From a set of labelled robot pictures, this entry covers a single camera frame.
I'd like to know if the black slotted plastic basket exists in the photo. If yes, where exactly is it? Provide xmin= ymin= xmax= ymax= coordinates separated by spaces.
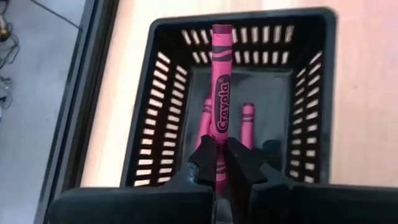
xmin=119 ymin=7 xmax=338 ymax=189

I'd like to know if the black aluminium table frame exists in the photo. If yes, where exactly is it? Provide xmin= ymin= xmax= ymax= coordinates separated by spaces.
xmin=34 ymin=0 xmax=121 ymax=224

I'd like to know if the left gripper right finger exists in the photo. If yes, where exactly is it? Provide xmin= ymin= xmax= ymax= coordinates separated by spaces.
xmin=225 ymin=136 xmax=398 ymax=224

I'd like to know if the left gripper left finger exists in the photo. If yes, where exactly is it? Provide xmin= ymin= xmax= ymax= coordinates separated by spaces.
xmin=46 ymin=134 xmax=218 ymax=224

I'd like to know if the pink crayon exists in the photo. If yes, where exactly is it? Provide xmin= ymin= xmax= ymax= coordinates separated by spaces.
xmin=211 ymin=24 xmax=234 ymax=195
xmin=240 ymin=102 xmax=256 ymax=150
xmin=194 ymin=98 xmax=214 ymax=150

